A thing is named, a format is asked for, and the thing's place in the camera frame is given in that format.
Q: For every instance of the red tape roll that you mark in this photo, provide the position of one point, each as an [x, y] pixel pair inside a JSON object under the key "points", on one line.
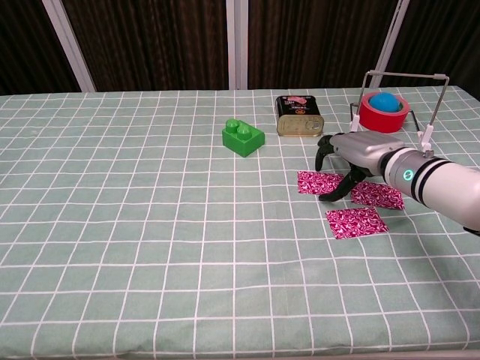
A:
{"points": [[378, 122]]}

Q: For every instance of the green white checkered tablecloth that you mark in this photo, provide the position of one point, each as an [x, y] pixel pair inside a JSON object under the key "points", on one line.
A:
{"points": [[150, 225]]}

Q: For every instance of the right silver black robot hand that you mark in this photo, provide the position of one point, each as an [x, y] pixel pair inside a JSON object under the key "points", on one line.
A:
{"points": [[367, 150]]}

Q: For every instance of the dark brown curtain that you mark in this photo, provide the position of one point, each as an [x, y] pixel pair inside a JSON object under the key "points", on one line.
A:
{"points": [[150, 41], [318, 37], [30, 41], [442, 33]]}

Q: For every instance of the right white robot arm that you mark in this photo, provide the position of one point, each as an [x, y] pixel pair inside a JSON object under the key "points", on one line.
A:
{"points": [[442, 183]]}

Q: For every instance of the white frame post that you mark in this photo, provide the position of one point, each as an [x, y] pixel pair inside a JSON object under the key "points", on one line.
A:
{"points": [[237, 41], [392, 41], [69, 45]]}

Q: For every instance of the black luncheon meat can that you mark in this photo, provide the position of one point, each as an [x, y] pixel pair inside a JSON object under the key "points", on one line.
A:
{"points": [[300, 116]]}

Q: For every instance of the blue ball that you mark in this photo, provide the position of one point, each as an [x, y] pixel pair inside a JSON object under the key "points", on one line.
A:
{"points": [[383, 103]]}

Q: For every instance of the green toy building brick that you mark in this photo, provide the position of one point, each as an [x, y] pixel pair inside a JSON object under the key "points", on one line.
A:
{"points": [[242, 140]]}

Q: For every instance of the pink patterned cloth front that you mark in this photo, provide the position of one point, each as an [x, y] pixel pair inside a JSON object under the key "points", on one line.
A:
{"points": [[356, 223]]}

